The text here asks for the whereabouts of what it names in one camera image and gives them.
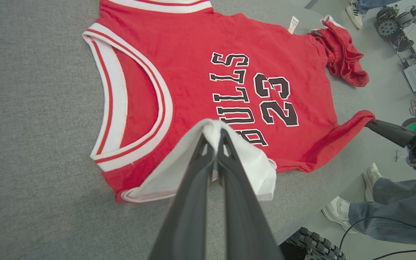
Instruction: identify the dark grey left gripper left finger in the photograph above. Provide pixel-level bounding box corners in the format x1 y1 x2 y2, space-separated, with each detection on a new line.
148 133 216 260

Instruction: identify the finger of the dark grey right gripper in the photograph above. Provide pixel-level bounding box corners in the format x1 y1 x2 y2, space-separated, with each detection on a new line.
365 120 415 148

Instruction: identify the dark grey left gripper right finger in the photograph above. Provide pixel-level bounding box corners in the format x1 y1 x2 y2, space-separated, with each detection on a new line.
217 129 285 260

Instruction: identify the red Bulls basketball jersey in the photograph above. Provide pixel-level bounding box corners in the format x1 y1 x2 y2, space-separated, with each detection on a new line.
82 0 377 204

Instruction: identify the blue jeans leg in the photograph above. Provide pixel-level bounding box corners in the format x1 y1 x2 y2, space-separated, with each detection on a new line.
348 195 416 248
372 173 416 204
354 0 402 14

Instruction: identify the black knobby tyre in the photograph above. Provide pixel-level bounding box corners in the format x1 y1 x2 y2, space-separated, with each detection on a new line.
279 227 346 260

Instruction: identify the small black wheeled robot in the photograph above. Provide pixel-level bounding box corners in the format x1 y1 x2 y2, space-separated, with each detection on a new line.
375 4 416 53

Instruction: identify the white sneaker with black stripes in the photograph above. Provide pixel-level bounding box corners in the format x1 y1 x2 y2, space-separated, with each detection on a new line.
345 1 364 30

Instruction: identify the black floor cable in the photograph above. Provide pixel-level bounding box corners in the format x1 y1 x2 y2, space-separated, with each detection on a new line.
339 216 416 260

